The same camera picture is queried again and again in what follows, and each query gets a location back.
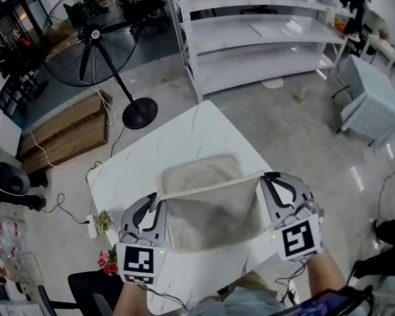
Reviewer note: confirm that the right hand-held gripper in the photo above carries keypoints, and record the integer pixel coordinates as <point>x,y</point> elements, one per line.
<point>298,239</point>

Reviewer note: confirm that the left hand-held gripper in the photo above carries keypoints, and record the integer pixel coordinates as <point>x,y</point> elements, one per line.
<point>140,262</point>

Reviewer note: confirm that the beige cloth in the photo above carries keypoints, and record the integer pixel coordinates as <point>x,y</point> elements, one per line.
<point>214,216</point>

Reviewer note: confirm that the person's right forearm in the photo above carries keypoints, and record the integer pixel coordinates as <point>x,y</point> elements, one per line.
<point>326,275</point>

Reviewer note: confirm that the person's left forearm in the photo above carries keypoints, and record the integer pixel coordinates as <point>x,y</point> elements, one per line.
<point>130,300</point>

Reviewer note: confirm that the small green potted plant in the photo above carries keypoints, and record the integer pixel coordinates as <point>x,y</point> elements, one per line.
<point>102,222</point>

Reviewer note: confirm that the white power strip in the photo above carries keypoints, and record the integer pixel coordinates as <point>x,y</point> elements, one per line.
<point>91,227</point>

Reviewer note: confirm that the pink potted flowers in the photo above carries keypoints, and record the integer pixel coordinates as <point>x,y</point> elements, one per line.
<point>108,263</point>

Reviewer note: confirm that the black office chair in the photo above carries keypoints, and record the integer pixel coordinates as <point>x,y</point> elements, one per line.
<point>141,5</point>
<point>95,291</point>

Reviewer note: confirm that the person's khaki trousers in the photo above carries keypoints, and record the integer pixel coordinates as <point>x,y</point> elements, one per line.
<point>250,281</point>

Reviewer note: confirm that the small green floor item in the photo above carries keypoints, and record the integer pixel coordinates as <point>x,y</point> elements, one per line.
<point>299,95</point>

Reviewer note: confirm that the black tablet device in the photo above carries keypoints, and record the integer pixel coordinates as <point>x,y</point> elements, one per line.
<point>322,303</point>

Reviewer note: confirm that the white floor disc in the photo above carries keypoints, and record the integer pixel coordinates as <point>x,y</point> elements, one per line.
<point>273,84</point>

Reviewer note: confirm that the wooden floor platform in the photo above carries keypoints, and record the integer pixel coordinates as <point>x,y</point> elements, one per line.
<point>66,133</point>

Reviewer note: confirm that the clear acrylic box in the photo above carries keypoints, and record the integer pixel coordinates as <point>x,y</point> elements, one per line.
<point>26,268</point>

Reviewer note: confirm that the table with light blue cloth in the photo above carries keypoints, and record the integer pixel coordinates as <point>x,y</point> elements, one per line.
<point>372,104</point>

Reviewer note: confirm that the grey round pack pod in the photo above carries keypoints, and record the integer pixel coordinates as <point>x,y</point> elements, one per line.
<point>13,179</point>

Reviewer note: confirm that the white metal shelf rack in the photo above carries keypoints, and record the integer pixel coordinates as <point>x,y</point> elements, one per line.
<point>250,31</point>

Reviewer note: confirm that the white side table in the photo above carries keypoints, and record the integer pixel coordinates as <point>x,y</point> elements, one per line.
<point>386,46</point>

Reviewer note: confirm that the black pedestal fan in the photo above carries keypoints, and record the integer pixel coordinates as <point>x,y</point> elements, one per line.
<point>92,35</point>

